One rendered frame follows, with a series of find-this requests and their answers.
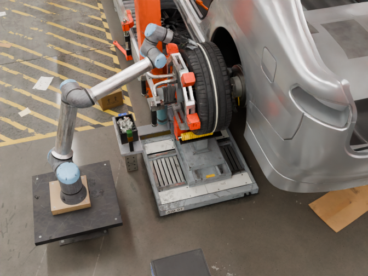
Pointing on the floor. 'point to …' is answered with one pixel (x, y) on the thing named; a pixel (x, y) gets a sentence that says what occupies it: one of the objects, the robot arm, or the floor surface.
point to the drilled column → (131, 162)
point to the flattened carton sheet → (341, 206)
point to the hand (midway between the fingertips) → (195, 45)
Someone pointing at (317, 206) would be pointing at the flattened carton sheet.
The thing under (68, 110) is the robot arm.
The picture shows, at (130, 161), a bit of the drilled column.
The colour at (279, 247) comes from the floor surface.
